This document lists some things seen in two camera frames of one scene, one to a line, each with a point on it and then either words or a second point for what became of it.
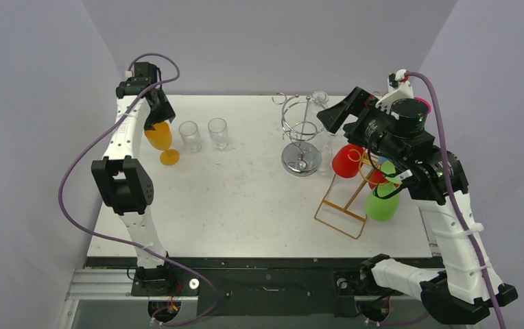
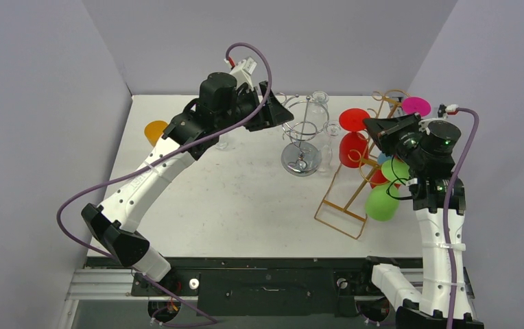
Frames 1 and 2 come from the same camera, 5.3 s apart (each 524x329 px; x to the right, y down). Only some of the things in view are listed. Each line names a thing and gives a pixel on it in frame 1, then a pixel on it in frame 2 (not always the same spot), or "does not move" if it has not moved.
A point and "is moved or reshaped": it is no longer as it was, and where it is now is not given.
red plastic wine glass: (347, 160) is moved or reshaped
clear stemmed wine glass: (326, 153) does not move
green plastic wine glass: (383, 203) does not move
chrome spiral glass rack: (302, 121) does not move
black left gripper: (165, 114) → (274, 113)
